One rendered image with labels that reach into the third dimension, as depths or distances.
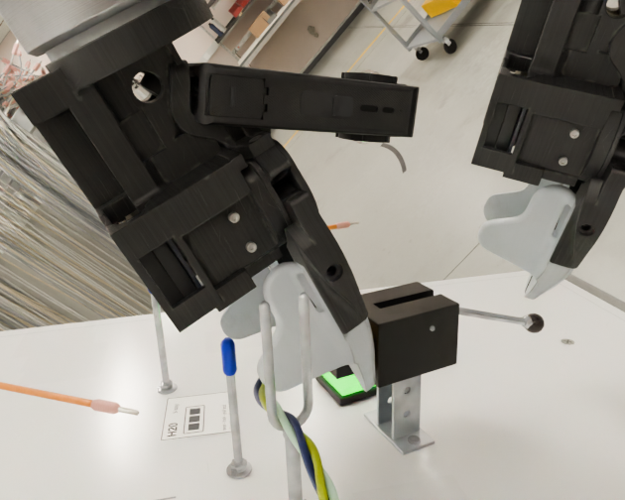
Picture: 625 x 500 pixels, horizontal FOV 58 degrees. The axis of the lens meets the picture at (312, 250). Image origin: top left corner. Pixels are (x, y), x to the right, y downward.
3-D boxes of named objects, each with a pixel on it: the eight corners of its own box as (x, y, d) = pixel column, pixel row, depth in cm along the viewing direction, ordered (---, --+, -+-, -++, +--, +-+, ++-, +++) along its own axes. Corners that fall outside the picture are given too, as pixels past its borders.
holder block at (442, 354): (457, 364, 34) (460, 303, 32) (378, 389, 31) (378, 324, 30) (416, 336, 37) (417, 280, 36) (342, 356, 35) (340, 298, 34)
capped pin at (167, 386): (182, 388, 42) (164, 251, 38) (164, 397, 41) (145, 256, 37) (170, 381, 43) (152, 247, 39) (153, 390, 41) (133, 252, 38)
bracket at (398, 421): (435, 443, 34) (437, 372, 33) (402, 455, 34) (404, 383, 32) (393, 406, 38) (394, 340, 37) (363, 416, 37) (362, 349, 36)
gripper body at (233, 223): (155, 289, 30) (9, 84, 25) (284, 204, 32) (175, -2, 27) (189, 347, 24) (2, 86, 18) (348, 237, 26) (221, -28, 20)
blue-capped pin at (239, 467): (255, 473, 33) (244, 340, 30) (230, 482, 32) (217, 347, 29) (247, 458, 34) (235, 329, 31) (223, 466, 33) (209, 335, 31)
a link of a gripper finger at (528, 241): (461, 274, 40) (502, 158, 34) (547, 300, 38) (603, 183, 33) (455, 300, 37) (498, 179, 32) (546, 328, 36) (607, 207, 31)
